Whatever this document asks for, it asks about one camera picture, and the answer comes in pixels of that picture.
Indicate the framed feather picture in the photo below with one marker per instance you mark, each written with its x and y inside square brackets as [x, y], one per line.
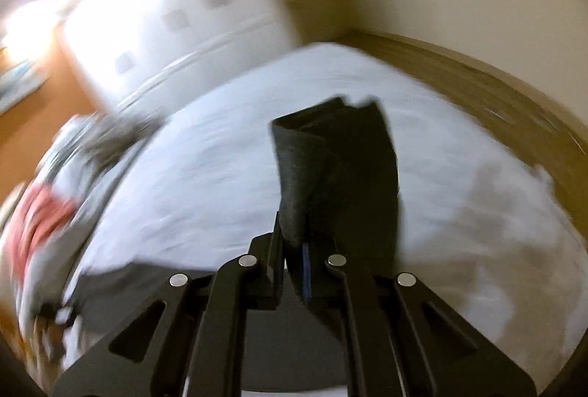
[18, 89]

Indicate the pink blanket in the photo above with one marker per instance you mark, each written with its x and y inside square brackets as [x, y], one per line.
[36, 222]

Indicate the crumpled grey garment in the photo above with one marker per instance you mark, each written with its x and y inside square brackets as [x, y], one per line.
[117, 135]

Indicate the black towel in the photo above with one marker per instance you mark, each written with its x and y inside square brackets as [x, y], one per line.
[335, 158]

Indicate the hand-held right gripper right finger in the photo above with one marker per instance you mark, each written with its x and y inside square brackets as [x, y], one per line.
[307, 273]

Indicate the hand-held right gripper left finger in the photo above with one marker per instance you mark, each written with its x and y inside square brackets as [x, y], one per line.
[268, 259]

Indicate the grey duvet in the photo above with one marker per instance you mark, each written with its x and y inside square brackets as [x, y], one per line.
[69, 176]

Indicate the white wardrobe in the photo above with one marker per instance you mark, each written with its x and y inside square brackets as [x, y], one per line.
[183, 34]

